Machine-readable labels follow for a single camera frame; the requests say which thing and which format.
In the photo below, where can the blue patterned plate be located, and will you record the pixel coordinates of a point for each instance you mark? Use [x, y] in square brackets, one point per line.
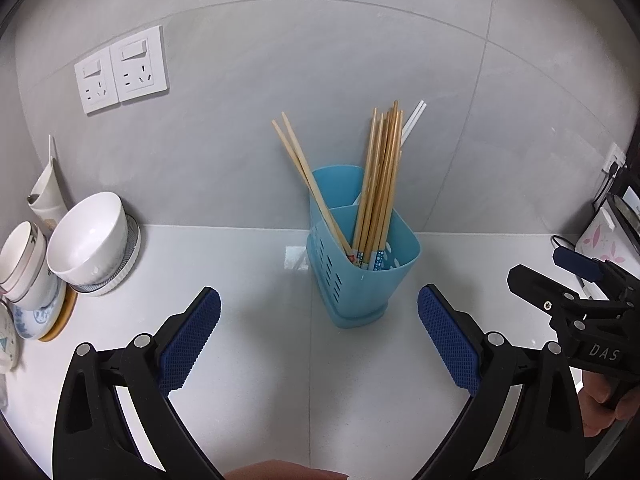
[35, 319]

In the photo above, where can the white printed cup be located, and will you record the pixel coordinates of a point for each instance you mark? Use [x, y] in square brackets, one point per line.
[5, 340]

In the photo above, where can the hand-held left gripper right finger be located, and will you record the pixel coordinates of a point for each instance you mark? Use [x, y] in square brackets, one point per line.
[445, 340]

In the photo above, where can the blue plastic utensil holder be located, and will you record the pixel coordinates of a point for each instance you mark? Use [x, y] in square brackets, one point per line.
[360, 295]

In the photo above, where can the large white bowl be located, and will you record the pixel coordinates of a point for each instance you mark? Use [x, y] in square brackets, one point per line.
[92, 240]

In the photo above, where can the white bowl with brown rim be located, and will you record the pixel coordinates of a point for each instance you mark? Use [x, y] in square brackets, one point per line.
[22, 252]

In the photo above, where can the person's left hand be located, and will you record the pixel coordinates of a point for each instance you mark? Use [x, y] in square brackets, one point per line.
[285, 471]

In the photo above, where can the white ceramic soup spoon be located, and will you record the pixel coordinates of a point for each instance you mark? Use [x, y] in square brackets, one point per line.
[47, 190]

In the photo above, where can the white bowl with small print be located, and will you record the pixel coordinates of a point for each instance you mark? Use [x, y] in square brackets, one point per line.
[40, 292]

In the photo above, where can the white rice cooker pink flowers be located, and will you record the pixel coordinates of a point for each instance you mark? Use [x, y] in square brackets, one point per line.
[605, 235]

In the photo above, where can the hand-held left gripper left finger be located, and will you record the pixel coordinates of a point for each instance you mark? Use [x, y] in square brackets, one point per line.
[192, 340]

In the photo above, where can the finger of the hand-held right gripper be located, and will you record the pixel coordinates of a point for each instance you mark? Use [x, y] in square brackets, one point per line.
[580, 262]
[540, 290]

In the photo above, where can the person's right hand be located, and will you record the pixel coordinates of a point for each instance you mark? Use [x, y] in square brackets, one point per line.
[595, 407]

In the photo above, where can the wall socket with plug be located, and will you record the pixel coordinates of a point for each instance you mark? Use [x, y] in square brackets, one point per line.
[614, 157]

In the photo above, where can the white wall socket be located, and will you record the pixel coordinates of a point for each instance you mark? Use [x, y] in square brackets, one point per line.
[140, 62]
[97, 80]

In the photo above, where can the white ribbed plate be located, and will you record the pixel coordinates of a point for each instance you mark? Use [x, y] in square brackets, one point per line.
[127, 262]

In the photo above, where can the set of wooden chopsticks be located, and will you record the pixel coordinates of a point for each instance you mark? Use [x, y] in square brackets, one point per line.
[380, 185]

